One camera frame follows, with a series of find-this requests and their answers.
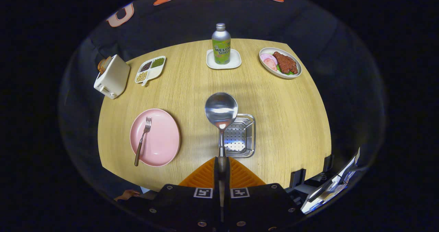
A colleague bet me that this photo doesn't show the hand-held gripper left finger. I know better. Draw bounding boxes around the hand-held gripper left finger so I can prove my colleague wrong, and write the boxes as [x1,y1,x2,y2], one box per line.
[149,157,221,232]

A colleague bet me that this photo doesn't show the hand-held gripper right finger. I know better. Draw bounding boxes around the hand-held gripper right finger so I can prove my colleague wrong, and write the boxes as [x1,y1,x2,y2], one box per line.
[223,157,306,232]

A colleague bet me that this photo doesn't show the metal fork with wooden handle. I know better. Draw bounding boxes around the metal fork with wooden handle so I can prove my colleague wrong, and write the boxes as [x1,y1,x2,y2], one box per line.
[134,117,152,167]

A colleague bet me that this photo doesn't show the metal spoon with wooden handle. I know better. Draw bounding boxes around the metal spoon with wooden handle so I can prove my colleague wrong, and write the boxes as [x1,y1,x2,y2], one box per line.
[205,92,238,222]

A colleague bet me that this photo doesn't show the black stand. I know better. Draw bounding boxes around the black stand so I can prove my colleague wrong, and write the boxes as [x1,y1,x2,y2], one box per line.
[289,169,306,188]

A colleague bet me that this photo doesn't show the perforated metal basket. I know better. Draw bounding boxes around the perforated metal basket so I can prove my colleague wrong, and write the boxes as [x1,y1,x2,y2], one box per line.
[219,114,256,158]

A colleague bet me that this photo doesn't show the pink round plate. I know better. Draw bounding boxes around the pink round plate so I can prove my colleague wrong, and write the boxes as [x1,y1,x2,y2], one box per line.
[130,109,181,167]

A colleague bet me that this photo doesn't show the tilted white screen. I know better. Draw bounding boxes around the tilted white screen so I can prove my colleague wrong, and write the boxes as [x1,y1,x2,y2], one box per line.
[301,148,361,215]

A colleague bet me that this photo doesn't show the white oval food plate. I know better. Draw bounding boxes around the white oval food plate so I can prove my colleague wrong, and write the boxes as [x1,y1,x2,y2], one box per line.
[259,47,302,79]

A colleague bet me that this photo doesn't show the white sectioned bean dish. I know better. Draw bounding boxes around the white sectioned bean dish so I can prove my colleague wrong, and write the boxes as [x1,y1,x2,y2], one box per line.
[135,56,166,86]

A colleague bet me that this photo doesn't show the white square coaster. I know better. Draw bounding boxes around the white square coaster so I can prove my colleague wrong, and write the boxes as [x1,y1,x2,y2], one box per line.
[206,49,242,70]

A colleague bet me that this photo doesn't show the pink ham slices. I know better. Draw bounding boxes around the pink ham slices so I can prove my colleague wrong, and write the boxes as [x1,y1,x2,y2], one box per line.
[260,53,278,71]

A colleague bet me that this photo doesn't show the brown meat piece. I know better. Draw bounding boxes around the brown meat piece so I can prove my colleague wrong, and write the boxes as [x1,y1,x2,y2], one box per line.
[273,51,298,75]

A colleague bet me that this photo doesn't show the white toaster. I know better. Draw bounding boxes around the white toaster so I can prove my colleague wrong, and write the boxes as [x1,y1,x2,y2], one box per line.
[94,54,131,99]

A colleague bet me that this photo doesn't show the green soda bottle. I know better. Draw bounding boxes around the green soda bottle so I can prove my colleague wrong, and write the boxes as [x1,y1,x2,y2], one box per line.
[212,23,232,65]

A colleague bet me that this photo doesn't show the brown bread slice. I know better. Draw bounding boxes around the brown bread slice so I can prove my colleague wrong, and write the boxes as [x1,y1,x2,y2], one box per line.
[97,56,112,75]

